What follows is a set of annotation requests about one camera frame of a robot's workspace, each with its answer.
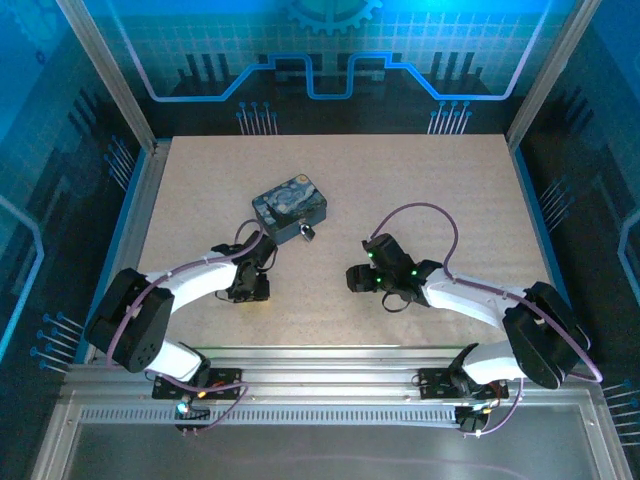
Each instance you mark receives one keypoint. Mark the starry night print tin box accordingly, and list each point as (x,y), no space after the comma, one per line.
(290,200)

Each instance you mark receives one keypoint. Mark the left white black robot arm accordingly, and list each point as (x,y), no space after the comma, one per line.
(200,280)

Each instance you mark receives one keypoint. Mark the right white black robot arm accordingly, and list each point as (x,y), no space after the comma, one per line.
(465,295)

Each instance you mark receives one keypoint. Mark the blue table edge strip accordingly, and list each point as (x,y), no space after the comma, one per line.
(121,225)
(549,250)

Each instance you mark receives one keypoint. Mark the grey metal sheet panel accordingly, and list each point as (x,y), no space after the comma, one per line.
(325,450)

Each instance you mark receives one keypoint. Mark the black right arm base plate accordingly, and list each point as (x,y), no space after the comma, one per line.
(435,382)

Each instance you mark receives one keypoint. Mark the aluminium mounting rail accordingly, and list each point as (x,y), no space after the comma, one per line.
(325,370)

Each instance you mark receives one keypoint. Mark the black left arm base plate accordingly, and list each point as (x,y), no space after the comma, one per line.
(225,382)

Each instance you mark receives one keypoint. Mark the aluminium frame post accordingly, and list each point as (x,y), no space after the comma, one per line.
(540,75)
(112,75)

